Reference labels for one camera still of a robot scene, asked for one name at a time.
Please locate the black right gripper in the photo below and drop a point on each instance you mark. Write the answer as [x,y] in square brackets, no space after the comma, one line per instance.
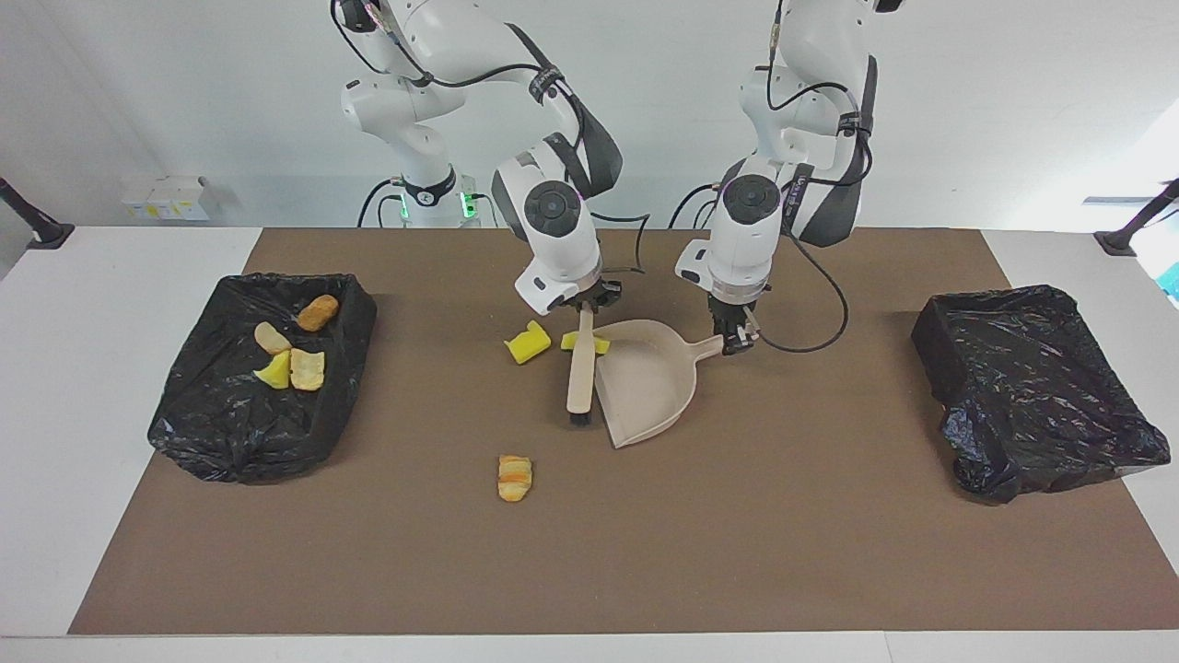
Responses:
[603,293]

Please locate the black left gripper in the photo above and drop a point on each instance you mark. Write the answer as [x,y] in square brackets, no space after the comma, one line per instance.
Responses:
[735,309]

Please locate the yellow sponge piece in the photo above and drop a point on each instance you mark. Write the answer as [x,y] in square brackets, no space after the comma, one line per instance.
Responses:
[276,373]
[602,346]
[528,344]

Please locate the beige plastic dustpan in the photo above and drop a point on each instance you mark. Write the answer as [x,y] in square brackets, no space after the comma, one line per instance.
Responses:
[645,396]

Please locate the brown oval bun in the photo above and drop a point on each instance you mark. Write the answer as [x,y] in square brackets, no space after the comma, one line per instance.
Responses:
[318,313]

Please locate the pale beige sponge chunk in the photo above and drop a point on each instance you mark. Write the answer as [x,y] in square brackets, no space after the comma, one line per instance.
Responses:
[272,338]

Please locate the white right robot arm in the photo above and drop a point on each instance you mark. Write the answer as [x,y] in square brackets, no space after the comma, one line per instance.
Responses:
[562,239]

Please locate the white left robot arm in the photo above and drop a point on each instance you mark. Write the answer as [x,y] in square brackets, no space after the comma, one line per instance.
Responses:
[746,239]

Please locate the black bag lined bin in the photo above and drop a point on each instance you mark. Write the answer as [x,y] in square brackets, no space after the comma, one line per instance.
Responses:
[1032,387]
[221,414]

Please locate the brown table mat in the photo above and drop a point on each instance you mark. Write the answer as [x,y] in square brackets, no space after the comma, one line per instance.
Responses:
[829,552]

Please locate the black pole stand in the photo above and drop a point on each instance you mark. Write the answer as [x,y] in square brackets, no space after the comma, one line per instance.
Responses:
[46,235]
[1119,241]

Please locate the teal object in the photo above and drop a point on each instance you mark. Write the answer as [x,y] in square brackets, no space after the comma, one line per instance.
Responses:
[1173,281]

